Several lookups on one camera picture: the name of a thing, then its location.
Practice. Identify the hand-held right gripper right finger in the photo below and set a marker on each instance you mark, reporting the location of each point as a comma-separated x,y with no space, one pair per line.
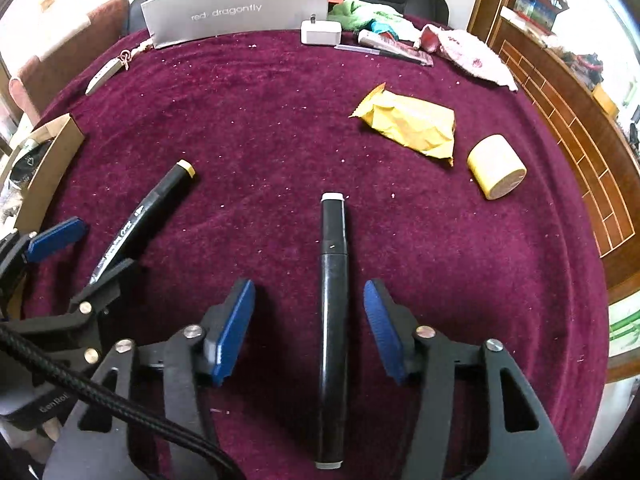
385,330

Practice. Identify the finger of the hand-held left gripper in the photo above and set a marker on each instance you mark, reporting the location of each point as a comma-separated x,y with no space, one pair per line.
55,240
107,280

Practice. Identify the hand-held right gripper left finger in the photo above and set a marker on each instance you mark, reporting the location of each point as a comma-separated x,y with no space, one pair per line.
232,330

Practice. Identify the black marker grey cap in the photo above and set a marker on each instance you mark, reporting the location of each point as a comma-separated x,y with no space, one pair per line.
332,310

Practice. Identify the brown cardboard box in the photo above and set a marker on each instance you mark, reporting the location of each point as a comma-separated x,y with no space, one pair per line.
50,175

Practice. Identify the black marker yellow cap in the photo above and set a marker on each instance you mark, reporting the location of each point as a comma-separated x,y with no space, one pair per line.
150,205

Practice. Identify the brown padded chair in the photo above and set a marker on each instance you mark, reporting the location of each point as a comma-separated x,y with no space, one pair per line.
75,50

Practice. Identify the yellow tape roll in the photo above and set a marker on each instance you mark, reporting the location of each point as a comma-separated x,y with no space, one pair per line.
492,165

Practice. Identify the maroon velvet blanket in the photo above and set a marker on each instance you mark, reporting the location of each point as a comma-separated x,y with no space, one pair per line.
275,135

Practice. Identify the crumpled yellow packet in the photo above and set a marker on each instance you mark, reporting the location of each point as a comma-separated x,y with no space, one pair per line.
410,125

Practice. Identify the green plastic object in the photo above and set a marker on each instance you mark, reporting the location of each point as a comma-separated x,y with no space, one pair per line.
625,330

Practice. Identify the wooden cabinet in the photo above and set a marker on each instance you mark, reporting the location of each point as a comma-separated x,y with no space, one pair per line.
575,125

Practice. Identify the thin clear pen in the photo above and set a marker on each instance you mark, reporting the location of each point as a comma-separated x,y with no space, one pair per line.
355,48

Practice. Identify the grey red tube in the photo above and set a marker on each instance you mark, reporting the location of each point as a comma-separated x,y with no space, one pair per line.
390,40

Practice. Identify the pink printed cloth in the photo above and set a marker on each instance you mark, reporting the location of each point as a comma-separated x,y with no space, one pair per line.
470,52

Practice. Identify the grey shoe box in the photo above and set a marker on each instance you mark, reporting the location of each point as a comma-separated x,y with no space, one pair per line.
235,7

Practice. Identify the teal cloth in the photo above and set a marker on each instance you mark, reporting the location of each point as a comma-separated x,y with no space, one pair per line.
385,26

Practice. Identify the white charger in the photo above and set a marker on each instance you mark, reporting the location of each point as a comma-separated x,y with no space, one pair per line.
320,32

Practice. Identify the green cloth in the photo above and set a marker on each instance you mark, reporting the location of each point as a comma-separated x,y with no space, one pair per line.
355,12

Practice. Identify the red and black item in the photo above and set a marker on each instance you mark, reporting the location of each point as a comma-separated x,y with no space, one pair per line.
590,67

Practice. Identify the dark printed carton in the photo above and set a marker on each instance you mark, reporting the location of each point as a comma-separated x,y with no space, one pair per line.
552,2

